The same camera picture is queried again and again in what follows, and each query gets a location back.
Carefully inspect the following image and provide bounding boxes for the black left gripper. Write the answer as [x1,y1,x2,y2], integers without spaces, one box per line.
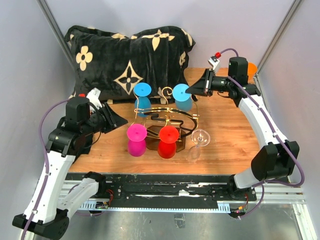
[81,102,129,136]

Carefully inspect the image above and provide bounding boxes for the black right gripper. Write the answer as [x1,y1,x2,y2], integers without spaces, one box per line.
[185,68,234,97]

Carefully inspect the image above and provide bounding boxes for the light blue plastic wine glass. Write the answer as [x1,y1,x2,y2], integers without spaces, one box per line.
[172,83,192,112]

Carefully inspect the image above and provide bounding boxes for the magenta plastic wine glass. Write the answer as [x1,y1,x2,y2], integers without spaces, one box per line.
[126,123,147,157]

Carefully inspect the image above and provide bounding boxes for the gold wire wine glass rack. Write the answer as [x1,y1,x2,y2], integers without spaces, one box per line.
[134,86,200,153]

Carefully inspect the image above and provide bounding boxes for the orange plastic wine glass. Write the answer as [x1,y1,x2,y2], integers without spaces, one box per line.
[247,62,258,83]

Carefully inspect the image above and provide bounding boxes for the black cloth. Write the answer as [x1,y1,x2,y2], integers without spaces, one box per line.
[75,132,95,157]

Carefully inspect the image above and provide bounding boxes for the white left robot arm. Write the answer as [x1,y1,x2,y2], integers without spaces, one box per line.
[12,96,128,240]

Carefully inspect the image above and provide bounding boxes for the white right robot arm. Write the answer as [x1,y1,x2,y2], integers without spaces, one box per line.
[186,56,300,200]

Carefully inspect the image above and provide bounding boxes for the clear glass wine glass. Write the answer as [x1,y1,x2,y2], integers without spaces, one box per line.
[187,129,211,163]

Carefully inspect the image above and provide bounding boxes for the red plastic wine glass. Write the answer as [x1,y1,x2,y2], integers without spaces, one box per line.
[157,126,180,159]

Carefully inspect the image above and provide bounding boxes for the black floral pattern pillow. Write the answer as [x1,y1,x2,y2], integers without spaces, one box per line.
[64,25,196,104]

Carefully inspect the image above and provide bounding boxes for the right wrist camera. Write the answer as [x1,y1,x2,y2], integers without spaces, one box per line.
[208,52,221,74]

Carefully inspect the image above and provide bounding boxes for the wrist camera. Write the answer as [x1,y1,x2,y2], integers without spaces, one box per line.
[86,87,102,110]
[208,52,221,74]

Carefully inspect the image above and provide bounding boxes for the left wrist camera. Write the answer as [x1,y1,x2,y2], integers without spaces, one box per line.
[86,87,102,110]

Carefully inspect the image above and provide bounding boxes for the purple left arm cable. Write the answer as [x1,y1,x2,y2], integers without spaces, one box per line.
[19,97,76,240]

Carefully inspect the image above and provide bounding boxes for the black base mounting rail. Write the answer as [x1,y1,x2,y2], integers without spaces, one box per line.
[57,172,306,213]

